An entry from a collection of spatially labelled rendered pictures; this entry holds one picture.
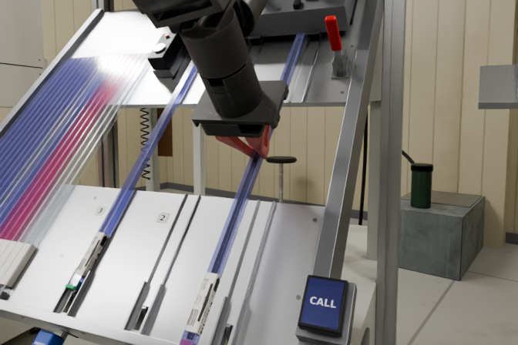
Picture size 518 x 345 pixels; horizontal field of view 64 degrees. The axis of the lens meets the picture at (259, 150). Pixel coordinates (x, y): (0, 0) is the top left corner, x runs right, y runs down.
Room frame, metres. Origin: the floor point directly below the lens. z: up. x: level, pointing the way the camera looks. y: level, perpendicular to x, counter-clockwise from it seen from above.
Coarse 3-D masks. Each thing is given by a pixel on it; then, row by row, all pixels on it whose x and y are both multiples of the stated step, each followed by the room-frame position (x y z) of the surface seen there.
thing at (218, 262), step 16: (288, 64) 0.64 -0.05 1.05; (288, 80) 0.62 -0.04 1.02; (256, 160) 0.52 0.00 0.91; (256, 176) 0.51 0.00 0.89; (240, 192) 0.49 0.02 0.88; (240, 208) 0.47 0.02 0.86; (224, 224) 0.46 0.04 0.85; (224, 240) 0.44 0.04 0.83; (224, 256) 0.43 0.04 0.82; (208, 272) 0.42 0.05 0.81; (192, 336) 0.37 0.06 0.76
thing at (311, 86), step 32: (96, 32) 1.01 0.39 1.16; (128, 32) 0.96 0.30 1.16; (160, 32) 0.92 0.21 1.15; (352, 32) 0.72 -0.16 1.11; (256, 64) 0.74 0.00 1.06; (320, 64) 0.69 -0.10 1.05; (352, 64) 0.67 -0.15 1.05; (160, 96) 0.75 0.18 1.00; (192, 96) 0.73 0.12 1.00; (288, 96) 0.65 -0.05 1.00; (320, 96) 0.63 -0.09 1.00
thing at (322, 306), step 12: (312, 288) 0.38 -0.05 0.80; (324, 288) 0.38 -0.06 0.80; (336, 288) 0.38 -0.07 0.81; (312, 300) 0.38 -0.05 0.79; (324, 300) 0.37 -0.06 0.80; (336, 300) 0.37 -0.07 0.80; (312, 312) 0.37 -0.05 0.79; (324, 312) 0.37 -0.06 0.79; (336, 312) 0.36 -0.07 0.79; (312, 324) 0.36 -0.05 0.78; (324, 324) 0.36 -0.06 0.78; (336, 324) 0.36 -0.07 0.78
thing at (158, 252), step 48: (96, 192) 0.63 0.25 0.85; (144, 192) 0.60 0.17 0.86; (48, 240) 0.59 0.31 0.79; (144, 240) 0.54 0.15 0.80; (192, 240) 0.52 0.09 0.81; (240, 240) 0.50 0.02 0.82; (288, 240) 0.48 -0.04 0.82; (48, 288) 0.53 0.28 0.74; (96, 288) 0.51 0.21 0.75; (144, 288) 0.48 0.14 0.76; (192, 288) 0.47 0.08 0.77; (240, 288) 0.45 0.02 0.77; (288, 288) 0.44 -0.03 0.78; (240, 336) 0.42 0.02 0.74; (288, 336) 0.40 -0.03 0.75
